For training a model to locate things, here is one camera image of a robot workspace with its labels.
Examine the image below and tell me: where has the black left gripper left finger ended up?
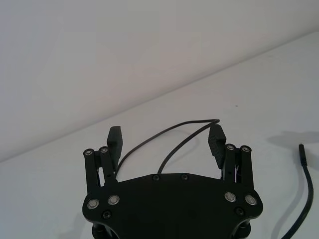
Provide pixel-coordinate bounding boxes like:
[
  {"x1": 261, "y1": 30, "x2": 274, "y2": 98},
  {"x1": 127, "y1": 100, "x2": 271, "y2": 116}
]
[{"x1": 84, "y1": 125, "x2": 124, "y2": 190}]

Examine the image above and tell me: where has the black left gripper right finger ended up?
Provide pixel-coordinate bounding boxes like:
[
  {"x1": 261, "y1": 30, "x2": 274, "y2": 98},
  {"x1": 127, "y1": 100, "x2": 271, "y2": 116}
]
[{"x1": 207, "y1": 124, "x2": 255, "y2": 190}]

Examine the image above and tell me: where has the thin black looped cable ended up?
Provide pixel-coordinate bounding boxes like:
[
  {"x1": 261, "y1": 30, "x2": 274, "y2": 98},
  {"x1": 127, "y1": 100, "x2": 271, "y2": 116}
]
[{"x1": 115, "y1": 119, "x2": 221, "y2": 176}]

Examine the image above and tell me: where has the thick black cord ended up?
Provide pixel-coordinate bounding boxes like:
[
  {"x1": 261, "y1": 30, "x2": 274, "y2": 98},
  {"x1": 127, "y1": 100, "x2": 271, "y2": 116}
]
[{"x1": 278, "y1": 143, "x2": 316, "y2": 239}]

